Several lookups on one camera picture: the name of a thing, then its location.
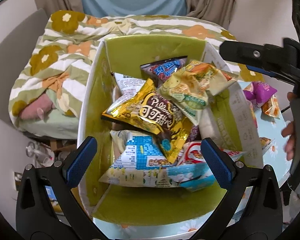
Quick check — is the red white snack bag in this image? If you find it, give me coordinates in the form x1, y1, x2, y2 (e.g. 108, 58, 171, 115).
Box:
176, 141, 246, 166

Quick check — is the purple snack bag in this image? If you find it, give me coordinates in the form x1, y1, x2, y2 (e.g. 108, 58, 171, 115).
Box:
243, 81, 277, 108

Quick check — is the yellow orange snack bag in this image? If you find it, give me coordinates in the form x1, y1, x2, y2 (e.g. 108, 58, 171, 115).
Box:
261, 95, 281, 118

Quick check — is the blue white snack bag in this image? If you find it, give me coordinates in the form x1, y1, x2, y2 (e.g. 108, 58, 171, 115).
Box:
99, 130, 215, 191

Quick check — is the pale yellow green snack bag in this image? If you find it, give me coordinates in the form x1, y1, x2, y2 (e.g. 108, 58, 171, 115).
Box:
158, 60, 237, 125

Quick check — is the gold cocoa pillow snack bag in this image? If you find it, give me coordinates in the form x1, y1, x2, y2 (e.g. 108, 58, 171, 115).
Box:
102, 79, 193, 163

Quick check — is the silver white snack bag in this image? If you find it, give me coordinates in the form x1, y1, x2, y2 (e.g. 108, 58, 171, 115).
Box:
114, 73, 146, 96

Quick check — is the dark blue red snack bag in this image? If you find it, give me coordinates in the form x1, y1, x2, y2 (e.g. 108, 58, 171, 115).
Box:
140, 56, 187, 88

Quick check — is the person's right hand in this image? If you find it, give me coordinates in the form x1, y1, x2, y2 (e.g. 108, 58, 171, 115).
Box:
281, 91, 297, 161

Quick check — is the pink pillow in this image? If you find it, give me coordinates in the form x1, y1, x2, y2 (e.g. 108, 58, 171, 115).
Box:
19, 94, 55, 120

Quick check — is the floral striped bed blanket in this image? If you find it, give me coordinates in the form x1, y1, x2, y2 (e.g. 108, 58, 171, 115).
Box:
8, 10, 266, 140

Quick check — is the grey headboard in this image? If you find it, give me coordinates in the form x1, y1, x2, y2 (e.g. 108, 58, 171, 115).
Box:
0, 9, 48, 70

